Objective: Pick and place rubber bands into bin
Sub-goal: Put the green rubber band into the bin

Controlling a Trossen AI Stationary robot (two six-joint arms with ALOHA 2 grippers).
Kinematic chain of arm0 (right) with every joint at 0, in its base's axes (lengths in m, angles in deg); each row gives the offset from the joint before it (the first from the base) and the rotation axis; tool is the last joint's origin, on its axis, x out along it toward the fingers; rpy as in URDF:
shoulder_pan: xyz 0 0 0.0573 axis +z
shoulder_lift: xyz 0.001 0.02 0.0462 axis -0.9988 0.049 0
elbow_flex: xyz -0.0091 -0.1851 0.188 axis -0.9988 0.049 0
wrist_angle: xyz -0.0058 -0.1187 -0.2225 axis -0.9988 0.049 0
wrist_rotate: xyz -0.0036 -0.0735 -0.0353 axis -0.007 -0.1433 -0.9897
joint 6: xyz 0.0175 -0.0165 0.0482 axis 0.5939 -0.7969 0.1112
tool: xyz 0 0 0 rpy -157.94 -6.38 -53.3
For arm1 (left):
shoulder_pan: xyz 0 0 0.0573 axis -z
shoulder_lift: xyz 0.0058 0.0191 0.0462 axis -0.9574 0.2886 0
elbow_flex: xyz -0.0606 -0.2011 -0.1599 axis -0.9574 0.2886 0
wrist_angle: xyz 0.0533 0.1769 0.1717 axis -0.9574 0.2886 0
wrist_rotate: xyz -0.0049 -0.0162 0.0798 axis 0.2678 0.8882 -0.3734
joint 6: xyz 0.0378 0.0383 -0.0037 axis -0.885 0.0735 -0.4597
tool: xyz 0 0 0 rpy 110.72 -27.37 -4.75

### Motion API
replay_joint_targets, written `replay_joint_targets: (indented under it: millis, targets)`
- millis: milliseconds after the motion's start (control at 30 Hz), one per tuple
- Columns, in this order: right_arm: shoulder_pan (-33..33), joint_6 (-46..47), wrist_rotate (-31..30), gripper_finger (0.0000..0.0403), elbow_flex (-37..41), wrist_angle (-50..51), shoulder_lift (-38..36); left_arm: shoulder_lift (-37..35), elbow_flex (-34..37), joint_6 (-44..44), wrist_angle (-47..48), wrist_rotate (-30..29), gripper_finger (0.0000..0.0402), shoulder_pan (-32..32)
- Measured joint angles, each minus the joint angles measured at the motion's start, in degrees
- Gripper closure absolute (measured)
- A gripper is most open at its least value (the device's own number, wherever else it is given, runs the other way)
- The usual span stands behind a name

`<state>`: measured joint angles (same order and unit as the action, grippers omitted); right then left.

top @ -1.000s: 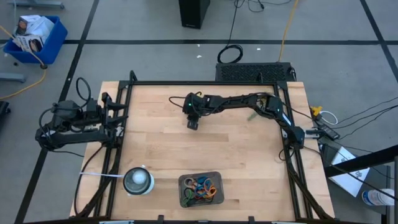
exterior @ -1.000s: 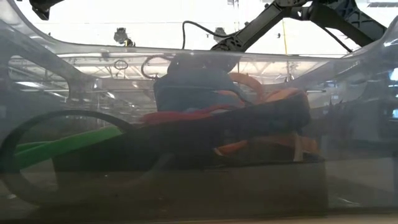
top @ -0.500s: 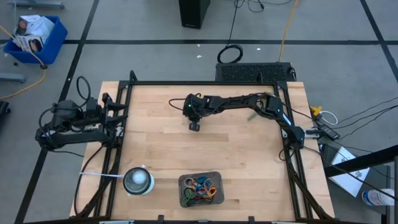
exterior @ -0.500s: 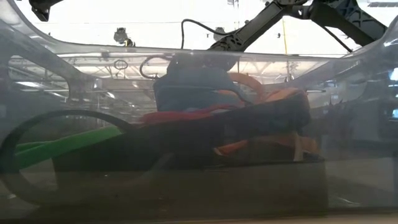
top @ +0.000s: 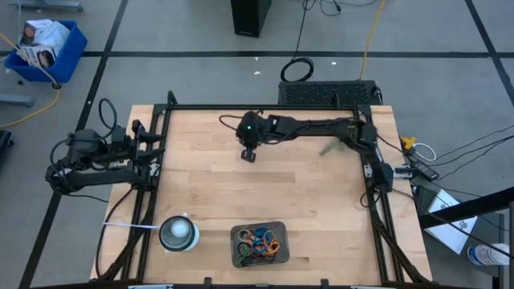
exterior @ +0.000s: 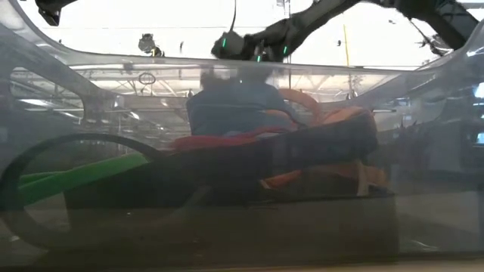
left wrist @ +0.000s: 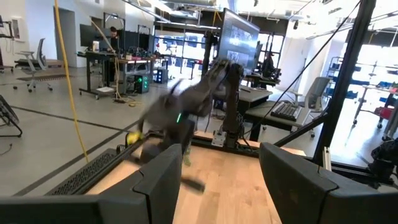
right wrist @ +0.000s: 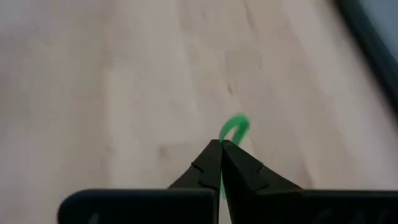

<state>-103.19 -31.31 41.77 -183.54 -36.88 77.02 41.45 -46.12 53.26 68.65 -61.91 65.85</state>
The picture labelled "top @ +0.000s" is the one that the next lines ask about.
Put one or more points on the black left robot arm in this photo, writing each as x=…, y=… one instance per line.
x=92, y=176

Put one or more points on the black rubber band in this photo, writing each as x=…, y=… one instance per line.
x=261, y=259

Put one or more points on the white strip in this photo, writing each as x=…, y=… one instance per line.
x=128, y=225

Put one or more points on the orange rubber band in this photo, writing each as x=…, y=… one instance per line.
x=275, y=247

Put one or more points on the yellow plug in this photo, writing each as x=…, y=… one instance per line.
x=407, y=142

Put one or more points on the black metal beam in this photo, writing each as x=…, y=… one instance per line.
x=462, y=208

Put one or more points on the black aluminium table frame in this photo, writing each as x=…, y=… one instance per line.
x=261, y=107

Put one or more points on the tan rubber band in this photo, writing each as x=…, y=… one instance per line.
x=239, y=237

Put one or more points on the clear plastic water bottle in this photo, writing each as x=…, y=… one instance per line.
x=488, y=255

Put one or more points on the black vented equipment case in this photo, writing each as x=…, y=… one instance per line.
x=327, y=93

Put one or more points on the blue plastic tote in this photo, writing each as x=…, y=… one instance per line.
x=70, y=60

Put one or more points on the white round container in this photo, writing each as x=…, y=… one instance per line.
x=192, y=241

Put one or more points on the green rubber band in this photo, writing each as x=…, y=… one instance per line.
x=239, y=257
x=330, y=147

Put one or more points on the grey metal stand foot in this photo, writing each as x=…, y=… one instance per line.
x=16, y=100
x=48, y=5

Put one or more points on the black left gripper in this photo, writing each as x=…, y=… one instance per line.
x=124, y=142

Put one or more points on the white printed cardboard box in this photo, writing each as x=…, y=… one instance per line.
x=36, y=56
x=50, y=34

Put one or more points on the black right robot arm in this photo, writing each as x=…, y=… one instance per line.
x=321, y=126

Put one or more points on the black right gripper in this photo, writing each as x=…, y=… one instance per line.
x=251, y=136

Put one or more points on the black computer tower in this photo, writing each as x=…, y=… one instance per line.
x=249, y=16

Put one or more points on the clear grey plastic bin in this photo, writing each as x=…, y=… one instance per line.
x=281, y=226

